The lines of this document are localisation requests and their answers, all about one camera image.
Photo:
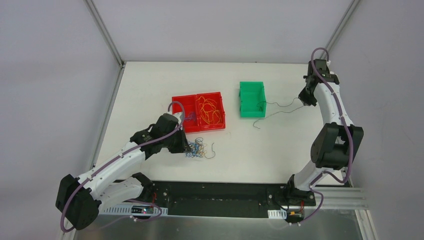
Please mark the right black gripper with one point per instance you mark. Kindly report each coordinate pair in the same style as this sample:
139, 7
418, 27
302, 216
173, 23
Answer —
305, 96

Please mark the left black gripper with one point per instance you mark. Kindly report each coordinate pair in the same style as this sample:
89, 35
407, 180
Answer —
182, 144

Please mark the red two-compartment plastic bin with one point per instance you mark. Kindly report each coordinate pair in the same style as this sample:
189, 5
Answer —
203, 111

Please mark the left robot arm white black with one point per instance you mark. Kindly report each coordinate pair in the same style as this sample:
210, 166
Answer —
80, 199

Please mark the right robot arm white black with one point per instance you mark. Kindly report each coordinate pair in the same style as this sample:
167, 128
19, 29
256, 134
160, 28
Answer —
337, 143

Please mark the green plastic bin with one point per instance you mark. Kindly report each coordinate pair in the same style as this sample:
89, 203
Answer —
252, 98

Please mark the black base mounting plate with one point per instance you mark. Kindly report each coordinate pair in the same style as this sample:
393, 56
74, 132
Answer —
215, 199

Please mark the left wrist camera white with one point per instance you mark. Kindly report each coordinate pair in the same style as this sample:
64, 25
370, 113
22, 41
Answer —
179, 115

